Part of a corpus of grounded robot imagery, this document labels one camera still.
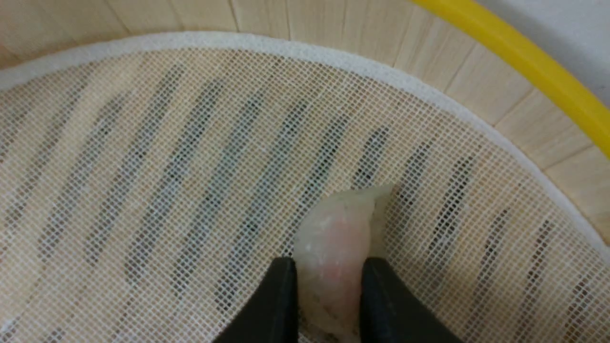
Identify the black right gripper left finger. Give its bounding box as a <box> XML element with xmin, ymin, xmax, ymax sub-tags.
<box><xmin>214</xmin><ymin>257</ymin><xmax>299</xmax><ymax>343</ymax></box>

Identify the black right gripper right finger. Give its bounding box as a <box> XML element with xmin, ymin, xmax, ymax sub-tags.
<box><xmin>359</xmin><ymin>257</ymin><xmax>461</xmax><ymax>343</ymax></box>

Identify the pink dumpling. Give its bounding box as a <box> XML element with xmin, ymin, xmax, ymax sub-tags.
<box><xmin>293</xmin><ymin>184</ymin><xmax>394</xmax><ymax>343</ymax></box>

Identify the white mesh steamer liner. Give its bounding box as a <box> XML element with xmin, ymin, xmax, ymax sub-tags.
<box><xmin>1</xmin><ymin>32</ymin><xmax>609</xmax><ymax>343</ymax></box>

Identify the bamboo steamer basket yellow rim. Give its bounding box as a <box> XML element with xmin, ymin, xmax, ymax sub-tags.
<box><xmin>1</xmin><ymin>0</ymin><xmax>609</xmax><ymax>248</ymax></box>

